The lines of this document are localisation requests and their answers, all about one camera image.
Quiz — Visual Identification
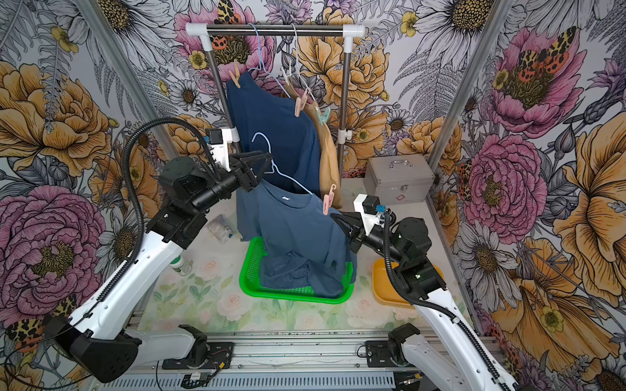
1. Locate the green capped bottle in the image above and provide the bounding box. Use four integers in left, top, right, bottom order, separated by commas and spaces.
170, 256, 192, 276

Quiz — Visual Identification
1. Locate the metal clothes rack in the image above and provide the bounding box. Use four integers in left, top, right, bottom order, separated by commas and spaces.
185, 23, 366, 165

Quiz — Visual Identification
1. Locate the dark navy t-shirt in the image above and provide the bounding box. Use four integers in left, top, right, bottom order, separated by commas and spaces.
227, 73, 321, 196

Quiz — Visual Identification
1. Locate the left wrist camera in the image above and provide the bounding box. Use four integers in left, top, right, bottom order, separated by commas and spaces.
205, 128, 240, 171

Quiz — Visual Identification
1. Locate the teal clothespin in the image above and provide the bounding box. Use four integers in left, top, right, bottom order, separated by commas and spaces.
315, 106, 332, 125

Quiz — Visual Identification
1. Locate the tan clothespin on navy shirt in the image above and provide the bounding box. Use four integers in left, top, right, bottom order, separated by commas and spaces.
228, 61, 241, 89

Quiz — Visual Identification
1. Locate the slate blue t-shirt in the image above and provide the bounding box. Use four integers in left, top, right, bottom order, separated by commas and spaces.
236, 180, 356, 299

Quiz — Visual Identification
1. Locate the tan t-shirt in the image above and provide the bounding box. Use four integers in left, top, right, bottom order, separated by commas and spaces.
284, 84, 342, 210

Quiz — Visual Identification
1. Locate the white clothespin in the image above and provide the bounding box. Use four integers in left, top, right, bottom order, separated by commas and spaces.
281, 68, 292, 86

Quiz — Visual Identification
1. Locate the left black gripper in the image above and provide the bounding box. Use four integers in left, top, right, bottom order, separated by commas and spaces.
190, 150, 274, 212

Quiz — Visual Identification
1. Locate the green perforated plastic basket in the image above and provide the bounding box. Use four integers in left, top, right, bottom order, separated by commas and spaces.
239, 237, 355, 305

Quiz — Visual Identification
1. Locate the clear plastic bag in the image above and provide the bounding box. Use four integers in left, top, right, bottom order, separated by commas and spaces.
206, 213, 236, 244

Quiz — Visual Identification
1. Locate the yellow plastic tray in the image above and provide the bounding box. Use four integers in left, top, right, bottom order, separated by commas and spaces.
372, 258, 454, 308

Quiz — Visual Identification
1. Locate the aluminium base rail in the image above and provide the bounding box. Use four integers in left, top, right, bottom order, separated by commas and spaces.
82, 331, 505, 391

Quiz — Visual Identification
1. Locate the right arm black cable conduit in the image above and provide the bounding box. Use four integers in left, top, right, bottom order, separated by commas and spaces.
380, 209, 510, 391

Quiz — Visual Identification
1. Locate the silver metal case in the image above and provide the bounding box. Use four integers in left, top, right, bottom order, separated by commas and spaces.
364, 155, 435, 205

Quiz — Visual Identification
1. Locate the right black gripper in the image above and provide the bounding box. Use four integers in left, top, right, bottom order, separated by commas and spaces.
329, 212, 408, 264

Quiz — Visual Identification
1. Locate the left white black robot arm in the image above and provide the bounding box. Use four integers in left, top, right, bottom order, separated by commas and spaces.
45, 151, 272, 384

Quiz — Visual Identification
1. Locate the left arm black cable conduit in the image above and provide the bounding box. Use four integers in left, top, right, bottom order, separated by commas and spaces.
4, 116, 221, 391

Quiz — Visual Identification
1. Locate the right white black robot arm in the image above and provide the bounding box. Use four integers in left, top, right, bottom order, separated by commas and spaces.
332, 211, 521, 390

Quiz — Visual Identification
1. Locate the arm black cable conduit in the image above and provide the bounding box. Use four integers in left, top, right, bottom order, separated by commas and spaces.
380, 209, 510, 391
4, 116, 221, 391

